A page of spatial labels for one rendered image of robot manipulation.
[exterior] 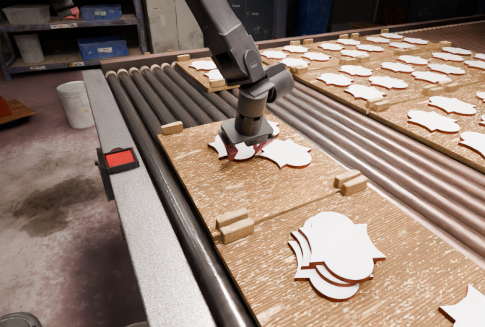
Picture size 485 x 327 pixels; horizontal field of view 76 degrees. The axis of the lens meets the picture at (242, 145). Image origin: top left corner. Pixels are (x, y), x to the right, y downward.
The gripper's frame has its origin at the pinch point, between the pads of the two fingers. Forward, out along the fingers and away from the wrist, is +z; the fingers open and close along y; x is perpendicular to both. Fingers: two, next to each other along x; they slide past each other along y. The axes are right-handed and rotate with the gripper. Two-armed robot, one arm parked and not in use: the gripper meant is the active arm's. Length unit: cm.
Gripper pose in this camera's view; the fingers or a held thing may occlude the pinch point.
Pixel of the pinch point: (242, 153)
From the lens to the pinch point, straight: 74.7
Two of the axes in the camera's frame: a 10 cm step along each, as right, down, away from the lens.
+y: -8.9, 2.8, -3.7
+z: -1.1, 6.6, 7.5
